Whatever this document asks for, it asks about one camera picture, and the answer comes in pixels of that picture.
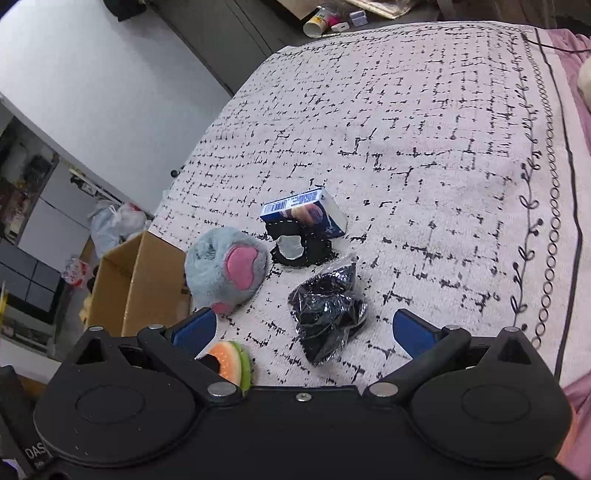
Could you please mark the pale crumpled quilt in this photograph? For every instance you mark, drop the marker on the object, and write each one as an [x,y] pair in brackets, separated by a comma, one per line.
[585,85]

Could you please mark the orange green fruit slice toy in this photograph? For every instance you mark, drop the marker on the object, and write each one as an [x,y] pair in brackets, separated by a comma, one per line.
[228,362]

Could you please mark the grey door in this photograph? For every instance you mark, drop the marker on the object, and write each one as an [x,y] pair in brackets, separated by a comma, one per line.
[231,37]

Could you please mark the dark clothes on door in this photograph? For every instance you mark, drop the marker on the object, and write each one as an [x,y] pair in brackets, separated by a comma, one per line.
[124,8]

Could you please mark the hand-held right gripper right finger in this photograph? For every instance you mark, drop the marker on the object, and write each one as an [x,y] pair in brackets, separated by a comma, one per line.
[413,334]

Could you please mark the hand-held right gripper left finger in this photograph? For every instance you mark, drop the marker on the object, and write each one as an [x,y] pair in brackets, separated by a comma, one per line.
[194,328]

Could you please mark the grey pink plush toy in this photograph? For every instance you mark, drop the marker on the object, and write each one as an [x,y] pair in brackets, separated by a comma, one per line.
[207,258]

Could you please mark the small lavender box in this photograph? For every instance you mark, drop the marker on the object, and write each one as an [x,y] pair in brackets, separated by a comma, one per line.
[358,17]

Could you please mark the cardboard box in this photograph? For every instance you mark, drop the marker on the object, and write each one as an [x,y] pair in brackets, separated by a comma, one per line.
[152,277]

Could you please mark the clear plastic bag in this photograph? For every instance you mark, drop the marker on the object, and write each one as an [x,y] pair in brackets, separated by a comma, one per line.
[383,7]

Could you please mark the white cabinet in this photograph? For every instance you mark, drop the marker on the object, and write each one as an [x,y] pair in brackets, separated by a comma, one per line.
[55,217]

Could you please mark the black cabinet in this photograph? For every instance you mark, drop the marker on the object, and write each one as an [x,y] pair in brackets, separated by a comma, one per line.
[27,281]

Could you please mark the red white plastic bag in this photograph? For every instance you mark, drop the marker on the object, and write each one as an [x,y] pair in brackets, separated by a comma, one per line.
[79,272]

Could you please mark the paper cup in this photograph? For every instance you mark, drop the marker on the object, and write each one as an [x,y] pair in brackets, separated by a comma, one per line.
[316,23]

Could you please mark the black lace scrunchie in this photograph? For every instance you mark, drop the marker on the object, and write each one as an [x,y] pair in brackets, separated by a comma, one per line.
[318,251]

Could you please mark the blue tissue pack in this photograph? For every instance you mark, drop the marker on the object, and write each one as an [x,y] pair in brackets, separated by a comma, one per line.
[318,217]

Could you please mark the black item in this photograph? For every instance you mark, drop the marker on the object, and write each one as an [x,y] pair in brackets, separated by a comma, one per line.
[323,314]

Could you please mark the bed with patterned white sheet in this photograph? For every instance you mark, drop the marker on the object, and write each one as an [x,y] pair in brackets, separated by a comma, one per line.
[415,138]

